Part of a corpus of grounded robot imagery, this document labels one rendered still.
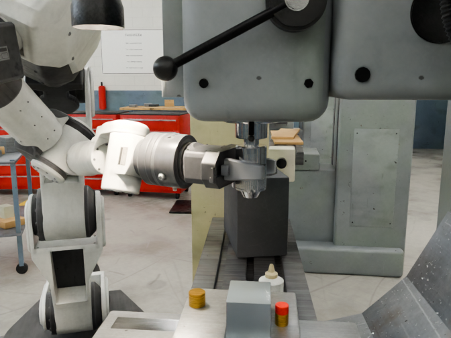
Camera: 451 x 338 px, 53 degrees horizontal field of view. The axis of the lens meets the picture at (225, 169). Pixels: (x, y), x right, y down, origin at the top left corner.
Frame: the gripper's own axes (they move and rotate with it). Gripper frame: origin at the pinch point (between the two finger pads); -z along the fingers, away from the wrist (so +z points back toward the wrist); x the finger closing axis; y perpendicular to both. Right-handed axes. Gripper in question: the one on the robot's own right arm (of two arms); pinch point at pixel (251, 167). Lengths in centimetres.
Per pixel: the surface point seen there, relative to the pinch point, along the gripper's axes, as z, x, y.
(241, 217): 12.8, 27.7, 17.3
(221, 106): 0.1, -10.6, -9.7
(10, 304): 205, 120, 126
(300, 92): -9.1, -7.2, -11.5
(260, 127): -1.8, -1.5, -6.4
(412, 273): -23.5, 24.6, 22.5
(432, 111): -23, 972, 46
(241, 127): 0.7, -2.3, -6.2
